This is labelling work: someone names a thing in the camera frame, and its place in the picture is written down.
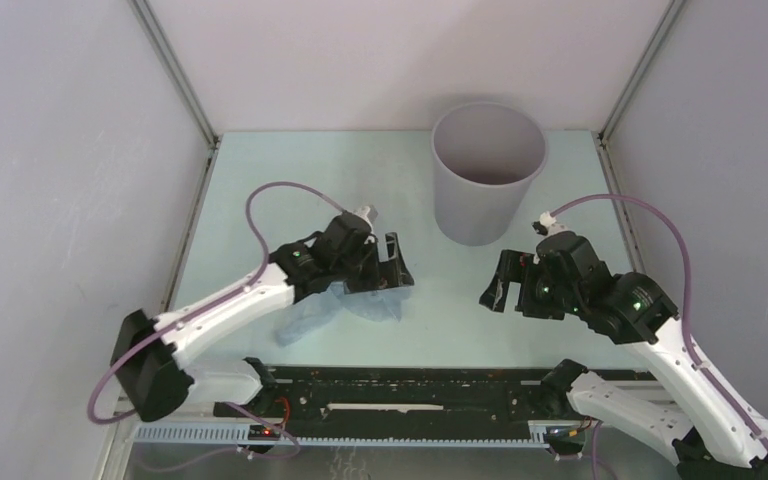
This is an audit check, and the light blue plastic trash bag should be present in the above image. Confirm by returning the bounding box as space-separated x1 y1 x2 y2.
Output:
273 283 412 347

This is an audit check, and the corner aluminium post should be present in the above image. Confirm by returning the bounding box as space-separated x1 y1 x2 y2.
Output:
598 0 689 144
128 0 219 149

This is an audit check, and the right corner aluminium post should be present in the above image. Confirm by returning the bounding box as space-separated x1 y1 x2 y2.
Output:
598 0 689 144

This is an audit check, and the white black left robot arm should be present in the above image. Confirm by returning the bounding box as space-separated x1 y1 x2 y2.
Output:
110 208 415 422

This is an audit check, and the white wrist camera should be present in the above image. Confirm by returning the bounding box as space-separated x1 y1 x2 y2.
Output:
351 205 378 230
531 211 569 238

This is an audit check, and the left corner aluminium post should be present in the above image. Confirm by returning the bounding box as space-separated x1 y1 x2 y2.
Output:
128 0 219 149

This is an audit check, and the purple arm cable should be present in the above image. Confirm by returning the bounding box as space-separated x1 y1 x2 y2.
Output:
87 181 349 427
549 193 768 480

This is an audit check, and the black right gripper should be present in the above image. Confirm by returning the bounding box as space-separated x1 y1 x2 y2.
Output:
478 248 580 320

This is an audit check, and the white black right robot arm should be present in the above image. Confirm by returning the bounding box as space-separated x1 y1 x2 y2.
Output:
479 231 768 479

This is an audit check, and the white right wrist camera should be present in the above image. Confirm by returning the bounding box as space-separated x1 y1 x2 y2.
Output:
531 211 569 238

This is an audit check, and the grey plastic trash bin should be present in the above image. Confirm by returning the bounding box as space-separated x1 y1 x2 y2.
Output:
431 101 549 246

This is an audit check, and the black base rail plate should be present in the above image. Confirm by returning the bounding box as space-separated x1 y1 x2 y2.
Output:
214 360 673 442

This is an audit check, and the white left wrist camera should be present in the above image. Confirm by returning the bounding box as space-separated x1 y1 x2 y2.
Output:
351 205 378 230

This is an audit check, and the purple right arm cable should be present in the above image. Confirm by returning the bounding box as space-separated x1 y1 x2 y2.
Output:
549 193 768 480

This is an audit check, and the white slotted cable duct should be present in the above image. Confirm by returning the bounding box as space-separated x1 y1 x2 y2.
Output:
134 422 562 449

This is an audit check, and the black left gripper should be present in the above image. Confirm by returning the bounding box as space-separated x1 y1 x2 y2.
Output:
332 232 411 294

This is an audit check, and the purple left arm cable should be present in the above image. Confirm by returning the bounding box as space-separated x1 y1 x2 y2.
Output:
87 181 349 427

